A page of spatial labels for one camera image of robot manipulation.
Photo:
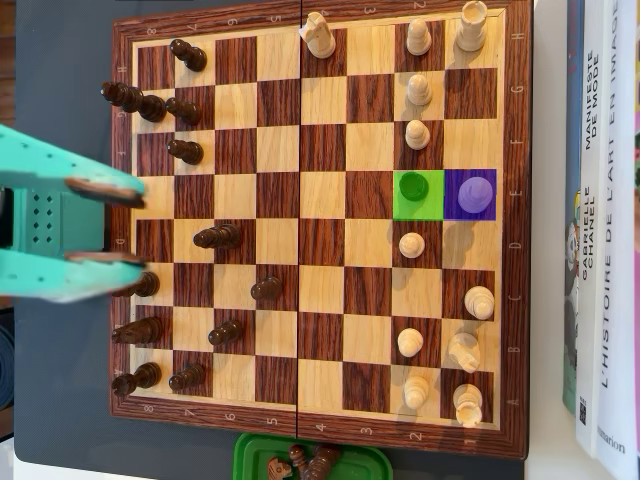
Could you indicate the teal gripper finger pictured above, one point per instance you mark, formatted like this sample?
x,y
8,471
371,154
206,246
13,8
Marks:
x,y
60,160
60,277

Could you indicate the dark wooden pawn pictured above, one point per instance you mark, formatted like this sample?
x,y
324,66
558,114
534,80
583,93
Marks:
x,y
297,455
227,332
413,186
267,289
187,112
190,152
192,57
190,376

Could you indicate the light wooden king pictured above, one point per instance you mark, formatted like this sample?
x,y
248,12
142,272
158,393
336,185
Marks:
x,y
475,195

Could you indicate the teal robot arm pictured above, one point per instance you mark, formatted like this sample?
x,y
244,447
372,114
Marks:
x,y
75,225

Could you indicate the dark pawn left edge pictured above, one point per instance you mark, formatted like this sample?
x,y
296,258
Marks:
x,y
150,285

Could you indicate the dark wooden king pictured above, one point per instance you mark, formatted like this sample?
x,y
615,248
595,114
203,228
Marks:
x,y
135,102

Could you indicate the dark wooden knight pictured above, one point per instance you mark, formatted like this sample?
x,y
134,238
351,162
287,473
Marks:
x,y
279,469
142,331

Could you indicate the dark blue round object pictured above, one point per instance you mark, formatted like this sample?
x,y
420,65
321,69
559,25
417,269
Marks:
x,y
6,367

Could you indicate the dark wooden rook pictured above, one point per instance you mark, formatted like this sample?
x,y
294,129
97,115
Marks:
x,y
142,376

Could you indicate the dark wooden queen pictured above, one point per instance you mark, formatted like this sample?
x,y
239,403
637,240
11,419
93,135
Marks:
x,y
225,236

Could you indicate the wooden chessboard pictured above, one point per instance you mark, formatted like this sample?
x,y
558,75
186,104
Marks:
x,y
320,200

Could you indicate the green plastic tray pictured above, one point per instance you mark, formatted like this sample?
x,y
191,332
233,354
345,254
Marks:
x,y
250,460

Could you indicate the light wooden knight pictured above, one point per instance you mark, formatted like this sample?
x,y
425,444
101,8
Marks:
x,y
320,37
464,351

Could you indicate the light wooden pawn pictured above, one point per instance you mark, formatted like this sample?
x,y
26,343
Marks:
x,y
417,135
419,91
416,391
410,342
411,245
419,39

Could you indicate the light wooden rook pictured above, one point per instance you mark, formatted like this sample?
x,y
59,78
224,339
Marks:
x,y
471,30
467,405

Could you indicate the white Gabrielle Chanel book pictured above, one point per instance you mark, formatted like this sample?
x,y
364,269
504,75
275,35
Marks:
x,y
590,325

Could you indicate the white art history book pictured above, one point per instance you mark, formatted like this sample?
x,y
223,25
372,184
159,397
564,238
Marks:
x,y
620,300

